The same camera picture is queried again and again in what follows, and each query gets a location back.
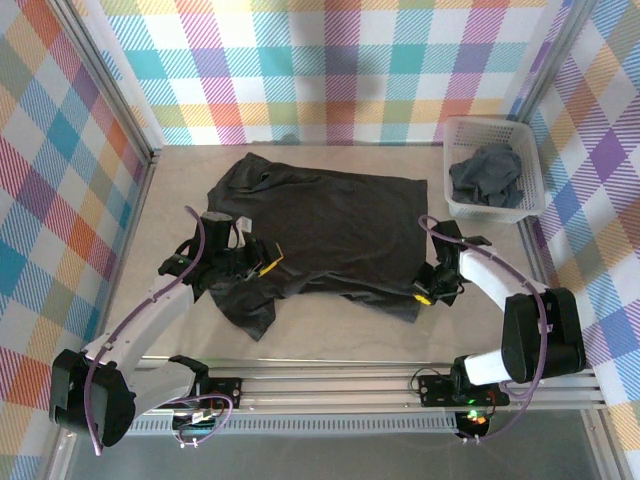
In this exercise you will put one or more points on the black t-shirt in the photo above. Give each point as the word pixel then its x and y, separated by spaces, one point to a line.
pixel 340 220

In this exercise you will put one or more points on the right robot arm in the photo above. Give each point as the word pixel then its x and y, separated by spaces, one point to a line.
pixel 485 280

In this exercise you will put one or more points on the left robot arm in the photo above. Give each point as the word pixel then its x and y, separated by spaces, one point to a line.
pixel 150 310

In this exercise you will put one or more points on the grey t-shirt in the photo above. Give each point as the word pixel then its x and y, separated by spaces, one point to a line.
pixel 485 172

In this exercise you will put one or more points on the small LED circuit board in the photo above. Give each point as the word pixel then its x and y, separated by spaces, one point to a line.
pixel 197 417
pixel 472 417

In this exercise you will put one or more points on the white plastic basket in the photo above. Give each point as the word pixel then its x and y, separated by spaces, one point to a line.
pixel 480 132

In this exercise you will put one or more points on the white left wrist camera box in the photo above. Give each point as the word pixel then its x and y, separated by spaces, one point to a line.
pixel 242 230

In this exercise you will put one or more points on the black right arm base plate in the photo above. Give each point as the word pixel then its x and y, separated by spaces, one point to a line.
pixel 435 390

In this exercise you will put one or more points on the aluminium side rail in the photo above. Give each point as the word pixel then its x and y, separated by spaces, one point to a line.
pixel 148 172
pixel 531 242

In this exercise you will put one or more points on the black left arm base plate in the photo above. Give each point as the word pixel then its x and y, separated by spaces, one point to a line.
pixel 235 386

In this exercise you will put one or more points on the aluminium rail frame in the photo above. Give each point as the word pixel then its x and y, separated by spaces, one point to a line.
pixel 325 390

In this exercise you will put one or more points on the aluminium corner post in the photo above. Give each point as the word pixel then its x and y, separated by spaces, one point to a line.
pixel 107 75
pixel 557 50

